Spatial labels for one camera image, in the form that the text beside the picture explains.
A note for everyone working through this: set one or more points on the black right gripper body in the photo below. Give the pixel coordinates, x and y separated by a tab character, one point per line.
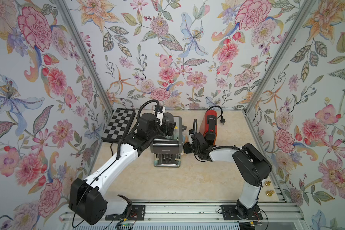
190	148

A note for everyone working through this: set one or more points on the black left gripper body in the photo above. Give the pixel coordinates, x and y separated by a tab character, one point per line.
162	129

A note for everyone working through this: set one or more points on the silver grey coffee machine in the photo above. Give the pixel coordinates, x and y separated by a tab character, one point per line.
168	150

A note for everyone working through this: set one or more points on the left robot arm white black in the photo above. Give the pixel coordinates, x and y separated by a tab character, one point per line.
87	196

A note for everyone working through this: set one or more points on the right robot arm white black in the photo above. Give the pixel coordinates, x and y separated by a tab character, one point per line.
252	165

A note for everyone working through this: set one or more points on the red capsule coffee machine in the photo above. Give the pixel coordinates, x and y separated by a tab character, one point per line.
208	127

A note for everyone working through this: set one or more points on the black white chessboard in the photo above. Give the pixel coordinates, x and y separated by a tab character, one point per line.
119	125

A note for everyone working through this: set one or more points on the brass knob lower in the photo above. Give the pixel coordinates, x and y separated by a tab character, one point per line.
270	192

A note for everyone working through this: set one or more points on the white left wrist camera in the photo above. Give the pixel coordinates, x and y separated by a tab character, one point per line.
159	112

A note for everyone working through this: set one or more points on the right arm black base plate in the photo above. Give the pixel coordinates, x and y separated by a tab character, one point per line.
234	212

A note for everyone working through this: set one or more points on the aluminium rail frame front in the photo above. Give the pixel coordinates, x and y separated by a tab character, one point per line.
280	215

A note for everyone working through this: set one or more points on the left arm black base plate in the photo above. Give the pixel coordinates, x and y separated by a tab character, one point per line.
134	213

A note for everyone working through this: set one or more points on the left aluminium corner post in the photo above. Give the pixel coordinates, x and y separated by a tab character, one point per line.
69	22

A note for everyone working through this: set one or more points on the aluminium corner post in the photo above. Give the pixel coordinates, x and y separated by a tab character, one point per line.
69	22
295	26

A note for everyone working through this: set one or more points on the right aluminium corner post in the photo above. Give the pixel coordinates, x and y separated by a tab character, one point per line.
295	26

